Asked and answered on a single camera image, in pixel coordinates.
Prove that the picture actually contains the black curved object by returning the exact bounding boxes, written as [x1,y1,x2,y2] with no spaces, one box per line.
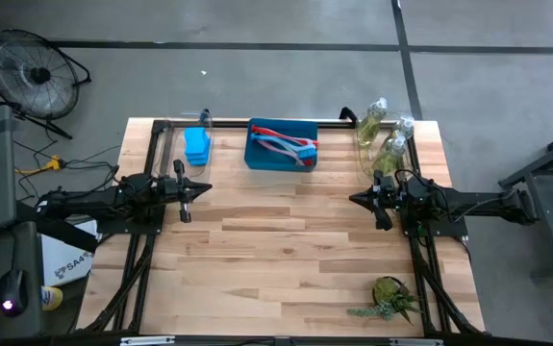
[338,106,358,127]

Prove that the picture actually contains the yellow power plug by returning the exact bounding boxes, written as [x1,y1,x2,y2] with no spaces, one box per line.
[14,154,67,177]

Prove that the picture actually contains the blue dish brush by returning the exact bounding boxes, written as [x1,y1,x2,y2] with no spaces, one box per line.
[250,133,318,161]

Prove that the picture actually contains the blue plastic bin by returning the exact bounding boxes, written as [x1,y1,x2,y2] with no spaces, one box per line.
[243,117,319,173]

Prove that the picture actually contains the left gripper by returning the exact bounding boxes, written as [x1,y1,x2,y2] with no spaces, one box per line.
[158,160,214,224]

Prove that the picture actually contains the clear plastic bin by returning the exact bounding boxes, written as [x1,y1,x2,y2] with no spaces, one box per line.
[355,111,415,183]
[153,109,214,182]

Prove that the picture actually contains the white cardboard box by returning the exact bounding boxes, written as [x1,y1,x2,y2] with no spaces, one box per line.
[39,219,100,288]

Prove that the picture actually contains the clear soap bottle yellow liquid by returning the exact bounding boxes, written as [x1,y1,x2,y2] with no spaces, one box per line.
[391,116,416,141]
[369,134,409,178]
[356,96,390,147]

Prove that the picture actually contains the red dish brush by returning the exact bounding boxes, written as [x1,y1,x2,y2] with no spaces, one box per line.
[250,124,320,148]
[256,141,314,168]

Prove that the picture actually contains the black operator desk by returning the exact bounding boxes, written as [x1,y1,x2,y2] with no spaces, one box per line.
[0,219,46,340]

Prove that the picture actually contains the yellow round object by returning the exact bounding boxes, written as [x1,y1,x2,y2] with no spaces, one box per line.
[40,284,64,312]

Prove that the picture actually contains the potted succulent plant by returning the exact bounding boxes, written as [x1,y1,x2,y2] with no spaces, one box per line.
[346,276,422,326]

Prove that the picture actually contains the black aluminium table frame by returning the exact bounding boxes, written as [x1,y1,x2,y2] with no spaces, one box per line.
[76,117,487,337]

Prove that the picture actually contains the black floor fan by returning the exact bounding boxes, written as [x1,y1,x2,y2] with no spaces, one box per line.
[0,28,92,141]

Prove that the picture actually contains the black stand beam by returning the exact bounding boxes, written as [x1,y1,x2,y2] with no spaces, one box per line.
[15,200,99,255]

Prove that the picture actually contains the black computer mouse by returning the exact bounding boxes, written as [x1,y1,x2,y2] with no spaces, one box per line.
[0,268,31,319]

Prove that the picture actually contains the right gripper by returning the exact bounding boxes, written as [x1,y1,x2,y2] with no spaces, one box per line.
[348,171,406,232]

